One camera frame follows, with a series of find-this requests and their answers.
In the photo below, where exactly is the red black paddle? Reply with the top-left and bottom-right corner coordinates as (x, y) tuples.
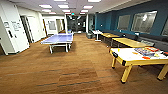
(162, 51), (168, 57)

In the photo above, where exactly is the interior glass window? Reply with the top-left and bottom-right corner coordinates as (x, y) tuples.
(162, 19), (168, 37)
(131, 10), (159, 35)
(117, 14), (132, 31)

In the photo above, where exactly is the dark grey floor bin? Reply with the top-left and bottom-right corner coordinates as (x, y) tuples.
(85, 31), (95, 40)

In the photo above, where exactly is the yellow air hockey table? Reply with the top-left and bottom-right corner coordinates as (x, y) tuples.
(109, 46), (168, 85)

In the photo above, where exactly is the ceiling light panel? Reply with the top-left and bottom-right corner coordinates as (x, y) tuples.
(53, 0), (68, 3)
(83, 4), (95, 10)
(87, 0), (103, 3)
(38, 4), (53, 9)
(57, 4), (70, 9)

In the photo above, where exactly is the blue ping pong table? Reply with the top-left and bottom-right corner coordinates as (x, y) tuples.
(40, 32), (75, 55)

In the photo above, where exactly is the dark grey sofa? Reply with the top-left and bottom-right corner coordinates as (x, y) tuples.
(139, 33), (168, 52)

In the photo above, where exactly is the frosted office window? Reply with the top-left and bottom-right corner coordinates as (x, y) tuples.
(48, 20), (57, 31)

